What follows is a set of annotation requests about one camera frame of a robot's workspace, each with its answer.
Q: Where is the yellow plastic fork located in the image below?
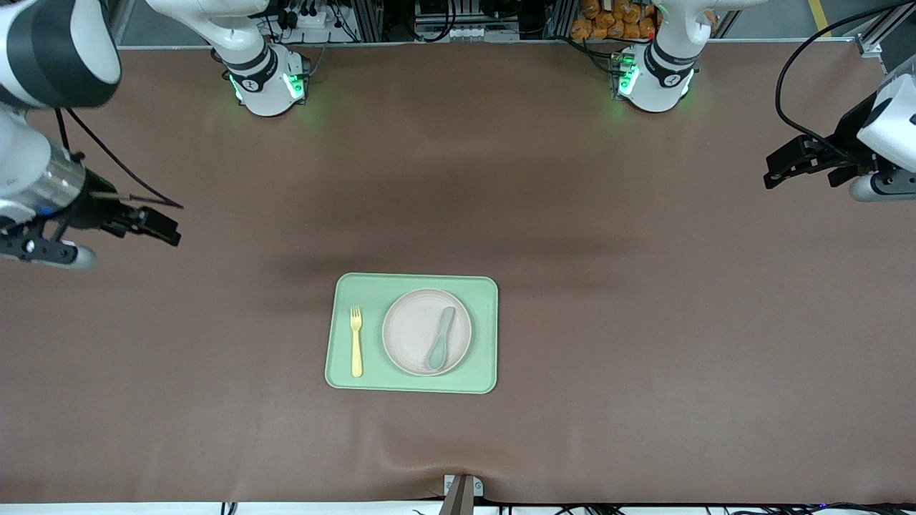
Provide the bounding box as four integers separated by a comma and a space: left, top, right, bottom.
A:
350, 306, 364, 378

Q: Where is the beige round plate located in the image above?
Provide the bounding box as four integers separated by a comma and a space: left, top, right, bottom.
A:
381, 288, 474, 377

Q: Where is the white power strip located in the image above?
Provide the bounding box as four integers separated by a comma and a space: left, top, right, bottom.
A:
276, 6, 337, 31

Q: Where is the pale green plastic spoon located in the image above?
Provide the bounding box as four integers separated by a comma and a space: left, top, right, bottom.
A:
427, 306, 457, 371

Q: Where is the black equipment rack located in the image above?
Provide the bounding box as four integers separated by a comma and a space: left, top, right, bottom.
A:
343, 0, 573, 44

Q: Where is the light green rectangular tray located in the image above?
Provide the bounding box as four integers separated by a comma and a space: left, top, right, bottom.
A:
325, 273, 499, 395

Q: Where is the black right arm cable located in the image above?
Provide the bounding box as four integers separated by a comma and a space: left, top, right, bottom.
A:
54, 106, 184, 210

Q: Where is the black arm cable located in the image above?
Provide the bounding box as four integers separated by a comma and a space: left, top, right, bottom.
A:
54, 106, 184, 210
775, 0, 916, 155

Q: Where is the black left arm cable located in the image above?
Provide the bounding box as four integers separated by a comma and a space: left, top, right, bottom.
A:
775, 0, 916, 155

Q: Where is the aluminium frame strut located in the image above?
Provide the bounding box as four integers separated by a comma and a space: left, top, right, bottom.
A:
855, 0, 916, 59

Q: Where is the black floor cable bundle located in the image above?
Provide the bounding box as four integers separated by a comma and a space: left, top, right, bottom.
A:
551, 503, 916, 515

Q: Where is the tan camera mount post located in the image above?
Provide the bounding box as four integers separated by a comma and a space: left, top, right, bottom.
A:
438, 476, 475, 515

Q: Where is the white table edge bracket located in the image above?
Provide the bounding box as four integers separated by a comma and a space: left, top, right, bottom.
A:
443, 474, 484, 499

